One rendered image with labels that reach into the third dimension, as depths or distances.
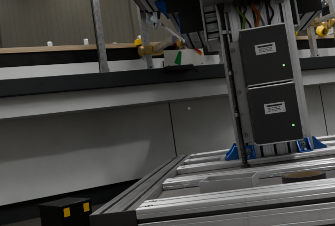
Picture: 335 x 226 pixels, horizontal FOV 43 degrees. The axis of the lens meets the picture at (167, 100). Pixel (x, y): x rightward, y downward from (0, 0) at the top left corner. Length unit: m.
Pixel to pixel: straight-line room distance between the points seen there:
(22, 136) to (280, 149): 1.38
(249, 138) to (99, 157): 1.16
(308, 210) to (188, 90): 1.72
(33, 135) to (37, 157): 0.12
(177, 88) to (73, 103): 0.60
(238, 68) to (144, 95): 0.95
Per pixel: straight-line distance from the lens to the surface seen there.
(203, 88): 2.49
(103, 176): 2.42
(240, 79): 1.46
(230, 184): 0.95
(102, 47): 2.26
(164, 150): 2.56
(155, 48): 2.32
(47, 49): 2.40
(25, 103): 2.14
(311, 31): 3.08
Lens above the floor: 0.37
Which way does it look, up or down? 4 degrees up
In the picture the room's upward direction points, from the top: 8 degrees counter-clockwise
